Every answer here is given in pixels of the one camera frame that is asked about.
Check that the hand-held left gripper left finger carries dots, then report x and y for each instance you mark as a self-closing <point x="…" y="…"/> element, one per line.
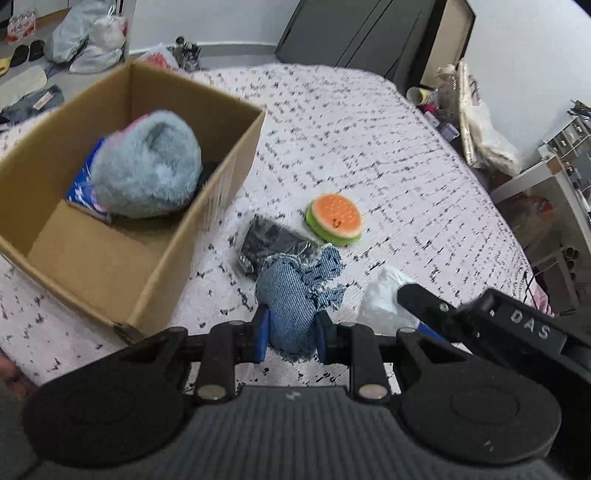
<point x="261" y="334"/>

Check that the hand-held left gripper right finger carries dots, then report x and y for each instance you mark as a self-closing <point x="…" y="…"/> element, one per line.
<point x="325" y="337"/>

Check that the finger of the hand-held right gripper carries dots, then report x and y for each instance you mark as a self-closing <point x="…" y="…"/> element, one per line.
<point x="422" y="302"/>

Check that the blue denim pouch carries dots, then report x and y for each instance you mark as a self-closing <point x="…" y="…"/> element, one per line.
<point x="288" y="304"/>

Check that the white soft packet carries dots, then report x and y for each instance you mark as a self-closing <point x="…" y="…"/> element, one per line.
<point x="381" y="300"/>

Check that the brown cardboard box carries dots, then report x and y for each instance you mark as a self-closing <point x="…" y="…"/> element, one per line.
<point x="106" y="272"/>

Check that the blue fluffy plush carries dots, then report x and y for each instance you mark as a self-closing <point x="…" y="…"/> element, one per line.
<point x="147" y="166"/>

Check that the blue tissue packet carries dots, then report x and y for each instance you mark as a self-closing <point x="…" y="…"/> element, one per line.
<point x="81" y="189"/>

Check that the black plastic packet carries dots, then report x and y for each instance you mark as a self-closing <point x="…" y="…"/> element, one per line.
<point x="272" y="240"/>

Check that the orange green burger plush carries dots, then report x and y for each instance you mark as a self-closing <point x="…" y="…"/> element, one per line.
<point x="334" y="216"/>

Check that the white shelf unit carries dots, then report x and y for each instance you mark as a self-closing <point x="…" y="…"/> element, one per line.
<point x="545" y="194"/>

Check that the white black printed blanket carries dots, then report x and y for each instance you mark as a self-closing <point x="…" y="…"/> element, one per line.
<point x="369" y="138"/>

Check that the cream plastic bag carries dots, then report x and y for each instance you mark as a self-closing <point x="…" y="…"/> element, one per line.
<point x="494" y="138"/>

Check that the paper cup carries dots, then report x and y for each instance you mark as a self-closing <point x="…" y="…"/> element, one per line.
<point x="418" y="95"/>

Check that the dark grey wardrobe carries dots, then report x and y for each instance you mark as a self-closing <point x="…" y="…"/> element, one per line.
<point x="369" y="37"/>

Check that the pink red packet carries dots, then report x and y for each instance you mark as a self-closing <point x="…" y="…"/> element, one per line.
<point x="159" y="57"/>

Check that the dark denim cloth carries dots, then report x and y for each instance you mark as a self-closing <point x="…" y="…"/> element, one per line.
<point x="37" y="104"/>

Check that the white plastic bag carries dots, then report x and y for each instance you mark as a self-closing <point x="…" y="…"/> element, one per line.
<point x="104" y="48"/>

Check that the grey plastic bag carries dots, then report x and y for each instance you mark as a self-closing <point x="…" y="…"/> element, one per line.
<point x="74" y="30"/>

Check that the black slipper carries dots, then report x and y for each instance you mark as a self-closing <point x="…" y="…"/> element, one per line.
<point x="19" y="55"/>
<point x="37" y="49"/>

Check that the yellow slipper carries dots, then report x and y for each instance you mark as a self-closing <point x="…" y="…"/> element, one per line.
<point x="4" y="65"/>

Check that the pack of water bottles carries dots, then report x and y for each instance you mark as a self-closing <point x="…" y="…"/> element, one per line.
<point x="22" y="26"/>

